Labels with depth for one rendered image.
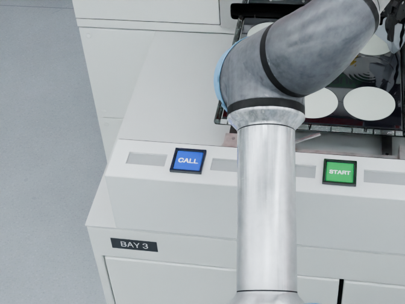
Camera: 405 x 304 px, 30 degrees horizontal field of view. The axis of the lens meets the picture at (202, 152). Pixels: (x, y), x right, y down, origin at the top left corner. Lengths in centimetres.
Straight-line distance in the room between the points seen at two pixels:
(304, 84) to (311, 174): 28
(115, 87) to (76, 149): 81
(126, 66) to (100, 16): 16
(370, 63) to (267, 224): 66
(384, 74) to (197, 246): 53
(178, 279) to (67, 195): 120
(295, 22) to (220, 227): 46
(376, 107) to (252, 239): 55
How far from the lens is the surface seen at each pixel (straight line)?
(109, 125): 212
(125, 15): 188
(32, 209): 264
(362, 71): 161
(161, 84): 171
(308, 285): 146
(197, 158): 132
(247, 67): 110
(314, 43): 103
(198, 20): 184
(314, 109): 151
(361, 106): 152
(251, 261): 105
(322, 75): 105
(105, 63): 198
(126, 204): 136
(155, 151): 134
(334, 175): 129
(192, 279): 150
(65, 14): 352
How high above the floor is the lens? 189
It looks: 44 degrees down
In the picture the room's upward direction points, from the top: 5 degrees counter-clockwise
